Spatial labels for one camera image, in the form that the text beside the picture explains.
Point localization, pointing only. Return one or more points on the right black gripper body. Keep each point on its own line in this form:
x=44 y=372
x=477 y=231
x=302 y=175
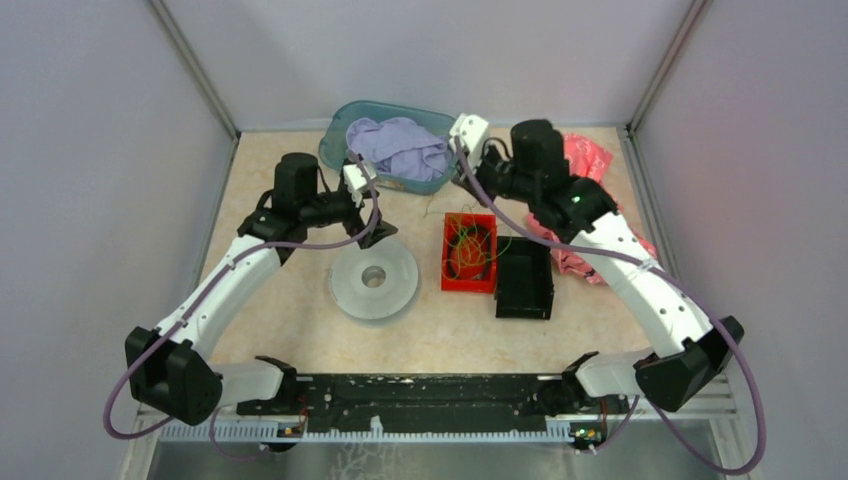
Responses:
x=499 y=176

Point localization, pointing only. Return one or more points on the grey plastic cable spool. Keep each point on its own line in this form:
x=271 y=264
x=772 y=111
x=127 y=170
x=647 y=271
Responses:
x=375 y=286

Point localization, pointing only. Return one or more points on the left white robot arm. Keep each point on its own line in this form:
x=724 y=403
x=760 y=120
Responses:
x=168 y=366

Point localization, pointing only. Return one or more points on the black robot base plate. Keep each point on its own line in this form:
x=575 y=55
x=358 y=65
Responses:
x=430 y=404

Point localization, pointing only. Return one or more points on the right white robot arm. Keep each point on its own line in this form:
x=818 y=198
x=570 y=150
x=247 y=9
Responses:
x=688 y=348

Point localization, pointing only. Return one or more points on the teal plastic basin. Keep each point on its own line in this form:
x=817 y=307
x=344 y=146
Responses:
x=333 y=148

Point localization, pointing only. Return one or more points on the purple cloth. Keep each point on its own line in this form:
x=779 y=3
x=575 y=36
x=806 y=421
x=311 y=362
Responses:
x=399 y=147

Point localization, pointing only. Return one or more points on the pink patterned cloth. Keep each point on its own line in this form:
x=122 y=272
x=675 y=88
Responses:
x=583 y=158

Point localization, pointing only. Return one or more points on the red plastic bin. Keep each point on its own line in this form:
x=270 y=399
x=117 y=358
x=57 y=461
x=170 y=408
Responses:
x=469 y=252

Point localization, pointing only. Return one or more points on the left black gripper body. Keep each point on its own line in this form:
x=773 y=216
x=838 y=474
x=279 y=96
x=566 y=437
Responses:
x=331 y=207

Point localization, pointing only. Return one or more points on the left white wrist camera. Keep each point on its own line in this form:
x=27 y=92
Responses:
x=359 y=181

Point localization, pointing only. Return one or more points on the black plastic bin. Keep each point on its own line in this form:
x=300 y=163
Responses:
x=524 y=285

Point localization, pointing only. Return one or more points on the grey slotted cable duct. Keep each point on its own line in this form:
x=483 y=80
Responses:
x=276 y=432

